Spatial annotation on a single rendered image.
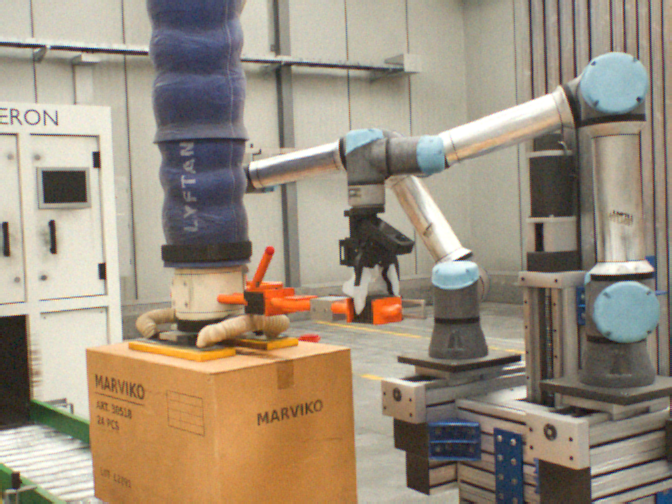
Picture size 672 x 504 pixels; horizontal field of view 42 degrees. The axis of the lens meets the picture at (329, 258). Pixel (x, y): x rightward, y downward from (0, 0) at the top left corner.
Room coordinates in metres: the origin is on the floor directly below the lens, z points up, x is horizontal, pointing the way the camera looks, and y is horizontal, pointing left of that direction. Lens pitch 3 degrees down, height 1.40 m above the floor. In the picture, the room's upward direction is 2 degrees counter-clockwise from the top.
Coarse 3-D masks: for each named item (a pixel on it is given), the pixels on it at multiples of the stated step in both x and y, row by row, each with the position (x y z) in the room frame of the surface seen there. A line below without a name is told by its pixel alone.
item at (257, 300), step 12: (252, 288) 2.03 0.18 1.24; (264, 288) 2.05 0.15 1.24; (276, 288) 2.07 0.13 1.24; (288, 288) 2.01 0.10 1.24; (252, 300) 2.00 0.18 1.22; (264, 300) 1.97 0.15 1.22; (252, 312) 1.99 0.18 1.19; (264, 312) 1.97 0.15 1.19; (276, 312) 1.98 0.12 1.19; (288, 312) 2.00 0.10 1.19
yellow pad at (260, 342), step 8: (256, 336) 2.20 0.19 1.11; (264, 336) 2.19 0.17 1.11; (280, 336) 2.18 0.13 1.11; (232, 344) 2.22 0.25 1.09; (240, 344) 2.19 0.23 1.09; (248, 344) 2.17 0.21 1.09; (256, 344) 2.14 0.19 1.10; (264, 344) 2.12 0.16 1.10; (272, 344) 2.12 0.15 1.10; (280, 344) 2.14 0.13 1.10; (288, 344) 2.15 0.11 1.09; (296, 344) 2.17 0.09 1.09
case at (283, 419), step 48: (96, 384) 2.26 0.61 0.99; (144, 384) 2.07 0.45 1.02; (192, 384) 1.91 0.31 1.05; (240, 384) 1.89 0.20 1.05; (288, 384) 1.98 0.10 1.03; (336, 384) 2.08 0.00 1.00; (96, 432) 2.27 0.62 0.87; (144, 432) 2.08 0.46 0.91; (192, 432) 1.92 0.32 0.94; (240, 432) 1.89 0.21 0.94; (288, 432) 1.98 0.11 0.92; (336, 432) 2.07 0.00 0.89; (96, 480) 2.28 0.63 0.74; (144, 480) 2.09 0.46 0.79; (192, 480) 1.93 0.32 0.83; (240, 480) 1.89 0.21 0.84; (288, 480) 1.97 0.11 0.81; (336, 480) 2.07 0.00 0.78
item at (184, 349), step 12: (192, 336) 2.08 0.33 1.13; (132, 348) 2.22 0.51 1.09; (144, 348) 2.18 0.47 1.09; (156, 348) 2.13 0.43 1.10; (168, 348) 2.10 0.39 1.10; (180, 348) 2.08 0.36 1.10; (192, 348) 2.04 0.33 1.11; (204, 348) 2.03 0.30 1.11; (216, 348) 2.05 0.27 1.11; (228, 348) 2.05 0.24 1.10; (192, 360) 2.01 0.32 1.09; (204, 360) 1.99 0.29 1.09
